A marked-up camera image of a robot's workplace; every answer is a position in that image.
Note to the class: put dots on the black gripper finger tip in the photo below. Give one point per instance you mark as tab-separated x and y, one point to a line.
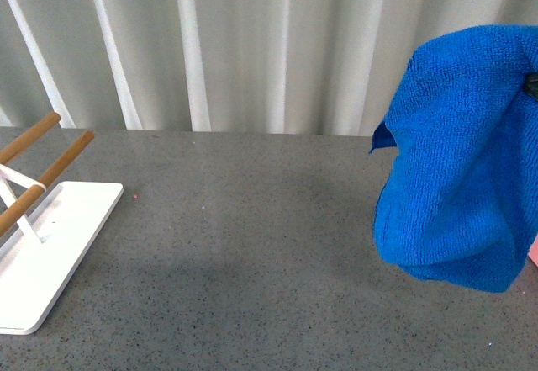
530	86

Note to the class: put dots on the blue microfiber cloth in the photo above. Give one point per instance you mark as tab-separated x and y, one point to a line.
460	202

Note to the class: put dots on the pink plastic bin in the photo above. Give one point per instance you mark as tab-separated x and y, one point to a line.
533	252

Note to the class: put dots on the white pleated curtain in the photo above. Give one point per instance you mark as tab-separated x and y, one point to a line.
271	66

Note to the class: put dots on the wooden rack rod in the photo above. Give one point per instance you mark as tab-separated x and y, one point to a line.
30	136
22	204

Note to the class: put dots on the white towel rack base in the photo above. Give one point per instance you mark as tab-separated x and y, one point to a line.
39	258

